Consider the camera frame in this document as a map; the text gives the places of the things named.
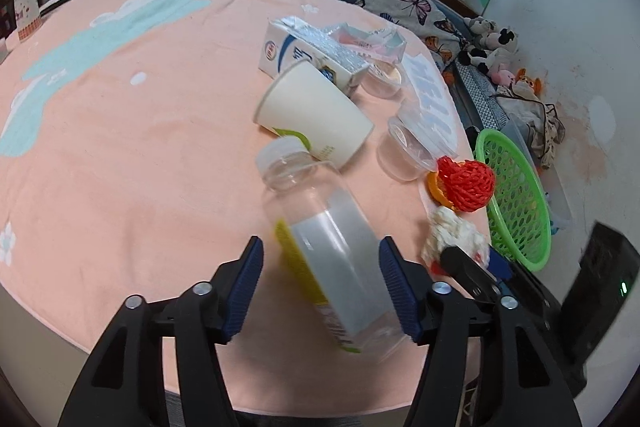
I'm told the clear jelly cup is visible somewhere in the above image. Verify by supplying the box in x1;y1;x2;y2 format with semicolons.
377;104;451;182
361;59;403;100

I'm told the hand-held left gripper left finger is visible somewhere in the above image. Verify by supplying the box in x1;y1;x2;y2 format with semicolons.
57;235;264;427

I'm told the white paper cup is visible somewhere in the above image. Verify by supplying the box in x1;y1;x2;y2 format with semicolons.
254;58;375;168

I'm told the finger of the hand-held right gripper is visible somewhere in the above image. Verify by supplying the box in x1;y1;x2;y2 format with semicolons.
440;246;513;308
509;261;563;325

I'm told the white bottle red cap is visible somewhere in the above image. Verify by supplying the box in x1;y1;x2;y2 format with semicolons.
12;0;43;42

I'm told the clear plastic bottle yellow label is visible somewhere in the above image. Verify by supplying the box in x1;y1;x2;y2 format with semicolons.
256;139;407;365

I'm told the pink printed blanket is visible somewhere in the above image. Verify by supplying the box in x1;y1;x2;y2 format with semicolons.
0;0;493;413

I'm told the red foam fruit net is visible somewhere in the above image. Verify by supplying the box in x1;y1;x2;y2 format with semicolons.
436;157;497;214

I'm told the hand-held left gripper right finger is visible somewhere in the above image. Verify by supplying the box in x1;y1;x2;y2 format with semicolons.
378;235;583;427

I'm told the grey patterned cushion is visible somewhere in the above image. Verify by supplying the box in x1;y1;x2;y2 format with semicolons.
452;57;516;138

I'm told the pile of clothes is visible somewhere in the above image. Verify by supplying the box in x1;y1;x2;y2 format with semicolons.
495;87;566;168

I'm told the orange peel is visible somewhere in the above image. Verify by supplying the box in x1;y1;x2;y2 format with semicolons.
426;171;453;208

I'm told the white milk carton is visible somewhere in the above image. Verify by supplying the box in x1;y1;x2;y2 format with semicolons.
257;16;370;96

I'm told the green plastic basket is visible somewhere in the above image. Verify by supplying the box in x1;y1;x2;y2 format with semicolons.
474;128;552;272

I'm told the butterfly print pillow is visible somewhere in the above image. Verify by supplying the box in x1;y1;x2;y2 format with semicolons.
356;0;473;70

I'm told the black white cow plush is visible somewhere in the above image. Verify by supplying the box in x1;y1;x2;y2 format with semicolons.
461;16;519;72

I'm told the black flat bar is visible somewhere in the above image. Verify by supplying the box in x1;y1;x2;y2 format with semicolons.
39;0;90;16

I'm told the orange plush toy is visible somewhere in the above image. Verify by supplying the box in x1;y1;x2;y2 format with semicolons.
515;68;544;98

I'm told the pink plush toy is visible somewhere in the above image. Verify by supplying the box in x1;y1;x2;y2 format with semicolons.
490;64;517;88

